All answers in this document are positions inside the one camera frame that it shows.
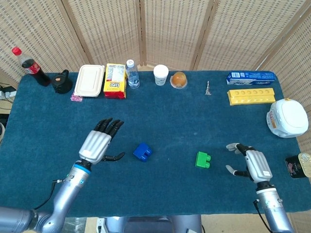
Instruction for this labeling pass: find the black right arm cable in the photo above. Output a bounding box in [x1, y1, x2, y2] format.
[252, 199, 270, 230]

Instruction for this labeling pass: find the clear water bottle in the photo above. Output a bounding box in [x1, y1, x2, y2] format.
[125, 59, 140, 89]

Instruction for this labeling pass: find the woven folding screen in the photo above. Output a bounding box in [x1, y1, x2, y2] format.
[0, 0, 311, 233]

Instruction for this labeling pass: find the orange jelly cup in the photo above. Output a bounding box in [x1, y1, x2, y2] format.
[170, 71, 189, 89]

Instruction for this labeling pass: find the white power strip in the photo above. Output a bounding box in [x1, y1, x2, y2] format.
[0, 86, 17, 99]

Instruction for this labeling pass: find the blue toy block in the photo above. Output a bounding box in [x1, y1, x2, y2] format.
[133, 142, 153, 163]

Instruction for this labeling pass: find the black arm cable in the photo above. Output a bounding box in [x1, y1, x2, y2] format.
[33, 179, 65, 211]
[252, 199, 270, 230]

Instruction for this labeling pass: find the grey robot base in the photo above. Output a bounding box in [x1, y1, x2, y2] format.
[97, 215, 204, 233]

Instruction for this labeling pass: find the black tin with gold lid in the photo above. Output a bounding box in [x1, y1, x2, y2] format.
[285, 152, 311, 179]

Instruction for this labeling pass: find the green toy block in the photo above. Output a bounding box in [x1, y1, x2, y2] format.
[195, 151, 211, 168]

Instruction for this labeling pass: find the blue white long box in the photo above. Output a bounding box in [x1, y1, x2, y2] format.
[226, 70, 277, 85]

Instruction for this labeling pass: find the teal carpet table cover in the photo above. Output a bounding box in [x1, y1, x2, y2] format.
[0, 70, 311, 219]

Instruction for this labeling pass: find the yellow red snack bag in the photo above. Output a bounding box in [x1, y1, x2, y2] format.
[103, 63, 127, 100]

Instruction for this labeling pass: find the white paper cup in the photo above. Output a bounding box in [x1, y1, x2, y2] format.
[153, 64, 169, 86]

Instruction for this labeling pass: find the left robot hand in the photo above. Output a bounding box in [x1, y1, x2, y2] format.
[78, 117, 126, 165]

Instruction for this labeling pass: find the black pot with handle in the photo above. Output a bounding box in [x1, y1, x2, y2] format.
[51, 69, 73, 94]

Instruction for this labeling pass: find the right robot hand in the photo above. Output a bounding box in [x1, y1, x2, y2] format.
[225, 142, 273, 184]

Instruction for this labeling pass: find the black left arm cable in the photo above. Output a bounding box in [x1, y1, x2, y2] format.
[33, 179, 65, 211]

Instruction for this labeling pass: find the yellow plastic tray with holes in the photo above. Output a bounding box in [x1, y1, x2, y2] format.
[227, 87, 276, 106]

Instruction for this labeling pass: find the beige lidded lunch box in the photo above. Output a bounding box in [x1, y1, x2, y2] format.
[73, 64, 105, 98]

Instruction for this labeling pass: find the cola bottle with red cap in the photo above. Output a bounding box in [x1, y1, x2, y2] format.
[11, 46, 52, 87]

